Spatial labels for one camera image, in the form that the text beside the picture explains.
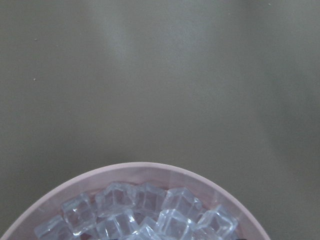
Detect pink bowl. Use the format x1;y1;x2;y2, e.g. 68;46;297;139
1;162;270;240

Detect pile of clear ice cubes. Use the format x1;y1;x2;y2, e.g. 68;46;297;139
34;182;239;240

